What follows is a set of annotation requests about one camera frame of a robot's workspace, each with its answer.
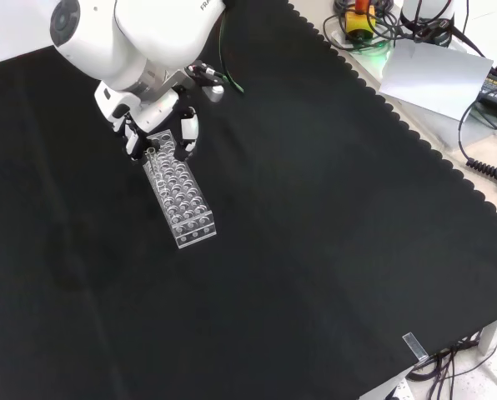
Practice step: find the yellow stop button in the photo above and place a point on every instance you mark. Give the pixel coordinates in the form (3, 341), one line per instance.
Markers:
(359, 21)

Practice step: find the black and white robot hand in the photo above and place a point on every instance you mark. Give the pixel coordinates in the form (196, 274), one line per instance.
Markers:
(148, 114)

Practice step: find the black bench cloth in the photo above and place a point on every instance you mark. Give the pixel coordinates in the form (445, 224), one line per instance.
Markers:
(273, 229)

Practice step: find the clear test tube rack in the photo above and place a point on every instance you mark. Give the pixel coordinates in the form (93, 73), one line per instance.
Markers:
(184, 200)

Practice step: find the clear glass test tube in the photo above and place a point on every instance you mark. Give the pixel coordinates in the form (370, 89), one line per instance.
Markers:
(155, 166)

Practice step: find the pale board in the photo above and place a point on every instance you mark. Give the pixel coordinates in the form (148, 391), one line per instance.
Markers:
(434, 77)

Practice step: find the clear tape strip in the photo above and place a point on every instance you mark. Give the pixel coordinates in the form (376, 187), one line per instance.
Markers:
(415, 346)

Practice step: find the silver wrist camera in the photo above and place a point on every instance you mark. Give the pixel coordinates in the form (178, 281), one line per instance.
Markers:
(213, 87)

